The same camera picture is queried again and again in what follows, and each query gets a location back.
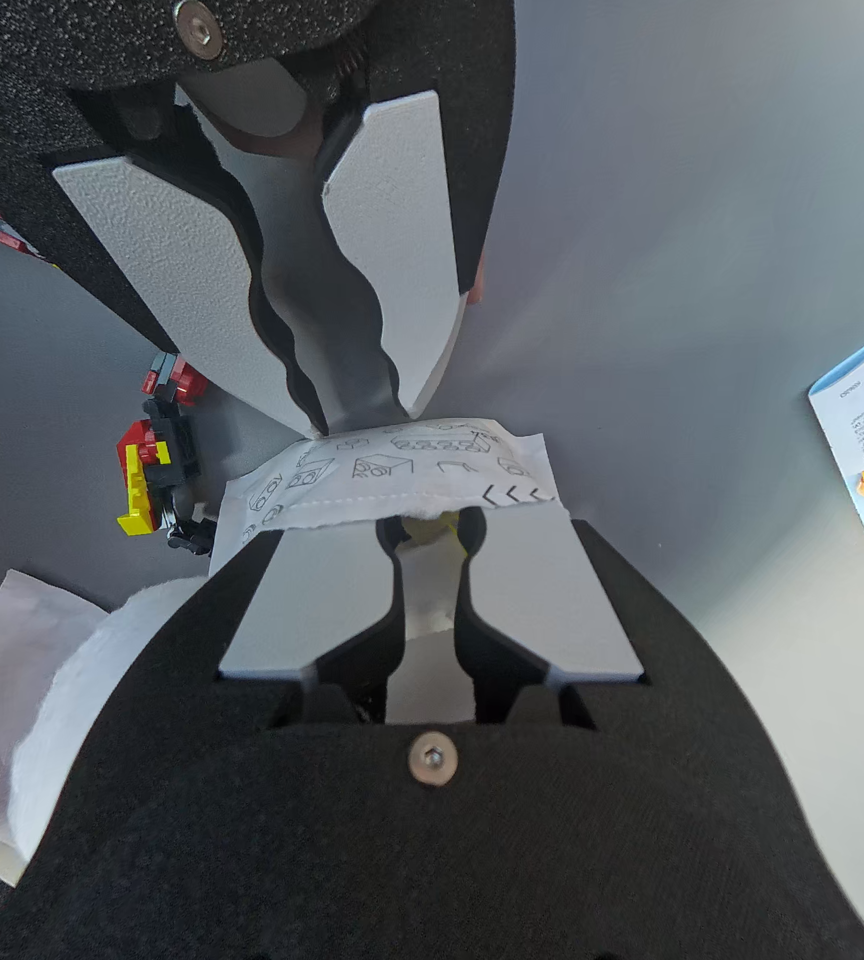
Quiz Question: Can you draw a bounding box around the large plain white paper bag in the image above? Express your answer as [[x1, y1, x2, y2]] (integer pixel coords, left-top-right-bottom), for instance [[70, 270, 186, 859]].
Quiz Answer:
[[0, 567, 220, 886]]

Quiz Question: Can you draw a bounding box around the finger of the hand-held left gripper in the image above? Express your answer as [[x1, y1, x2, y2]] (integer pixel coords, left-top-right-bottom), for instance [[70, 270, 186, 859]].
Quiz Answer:
[[51, 153, 331, 438], [318, 89, 473, 421]]

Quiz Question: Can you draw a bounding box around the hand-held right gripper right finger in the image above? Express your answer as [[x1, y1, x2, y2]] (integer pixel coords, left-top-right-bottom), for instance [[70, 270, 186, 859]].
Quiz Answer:
[[459, 507, 647, 688]]

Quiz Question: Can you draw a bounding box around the torn printed white paper bag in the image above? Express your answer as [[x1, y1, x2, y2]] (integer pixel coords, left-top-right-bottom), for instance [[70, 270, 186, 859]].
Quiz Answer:
[[210, 420, 568, 580]]

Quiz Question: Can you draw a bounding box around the black red yellow lego build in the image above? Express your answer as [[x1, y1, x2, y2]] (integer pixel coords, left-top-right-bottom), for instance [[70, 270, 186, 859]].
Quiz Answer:
[[114, 353, 226, 556]]

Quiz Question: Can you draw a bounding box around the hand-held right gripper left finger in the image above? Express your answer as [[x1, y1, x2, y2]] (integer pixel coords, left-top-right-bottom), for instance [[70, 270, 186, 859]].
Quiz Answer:
[[218, 516, 403, 685]]

